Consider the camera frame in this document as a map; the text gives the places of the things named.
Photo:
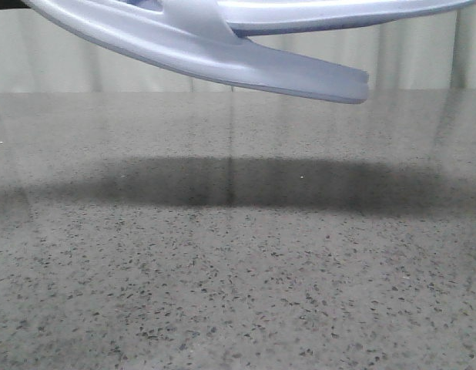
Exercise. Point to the pale grey-green backdrop curtain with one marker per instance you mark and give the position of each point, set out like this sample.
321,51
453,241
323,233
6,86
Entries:
434,52

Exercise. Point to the light blue slipper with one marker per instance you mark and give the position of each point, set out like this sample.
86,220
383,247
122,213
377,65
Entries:
282,17
193,38

